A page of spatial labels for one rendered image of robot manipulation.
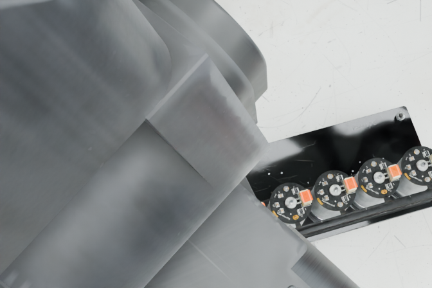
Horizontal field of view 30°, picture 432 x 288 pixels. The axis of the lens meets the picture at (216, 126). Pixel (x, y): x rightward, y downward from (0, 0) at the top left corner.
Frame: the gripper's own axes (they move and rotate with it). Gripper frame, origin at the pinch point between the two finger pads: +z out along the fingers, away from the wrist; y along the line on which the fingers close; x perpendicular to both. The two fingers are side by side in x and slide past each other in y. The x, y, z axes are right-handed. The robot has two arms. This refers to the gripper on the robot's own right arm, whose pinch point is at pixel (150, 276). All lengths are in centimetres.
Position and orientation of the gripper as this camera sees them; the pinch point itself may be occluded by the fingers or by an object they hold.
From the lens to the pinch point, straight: 42.1
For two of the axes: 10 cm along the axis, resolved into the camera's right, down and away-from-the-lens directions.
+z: -0.4, 3.1, 9.5
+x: -4.3, -8.6, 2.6
